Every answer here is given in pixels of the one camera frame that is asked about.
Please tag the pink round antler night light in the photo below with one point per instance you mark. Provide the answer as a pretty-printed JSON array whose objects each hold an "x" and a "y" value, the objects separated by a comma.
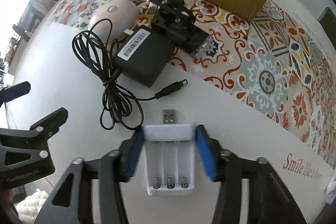
[{"x": 109, "y": 22}]

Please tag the black power adapter with cable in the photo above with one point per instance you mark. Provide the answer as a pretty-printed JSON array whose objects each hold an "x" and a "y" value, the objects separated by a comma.
[{"x": 141, "y": 56}]

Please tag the patterned tile table mat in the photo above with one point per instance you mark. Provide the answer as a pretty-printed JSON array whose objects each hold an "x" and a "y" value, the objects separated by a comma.
[{"x": 273, "y": 65}]

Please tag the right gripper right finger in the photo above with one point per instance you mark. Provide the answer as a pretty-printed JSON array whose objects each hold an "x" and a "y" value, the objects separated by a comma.
[{"x": 269, "y": 200}]

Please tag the white battery charger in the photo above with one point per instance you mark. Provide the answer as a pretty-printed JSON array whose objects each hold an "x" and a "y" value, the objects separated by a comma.
[{"x": 170, "y": 157}]

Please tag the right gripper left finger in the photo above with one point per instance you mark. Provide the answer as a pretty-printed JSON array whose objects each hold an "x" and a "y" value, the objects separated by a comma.
[{"x": 71, "y": 199}]

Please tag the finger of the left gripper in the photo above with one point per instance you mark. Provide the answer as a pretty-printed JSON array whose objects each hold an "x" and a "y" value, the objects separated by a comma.
[
  {"x": 50, "y": 125},
  {"x": 8, "y": 94}
]

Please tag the dark dining chair right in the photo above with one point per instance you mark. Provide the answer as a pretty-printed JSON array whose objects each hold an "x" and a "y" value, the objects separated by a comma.
[{"x": 328, "y": 22}]

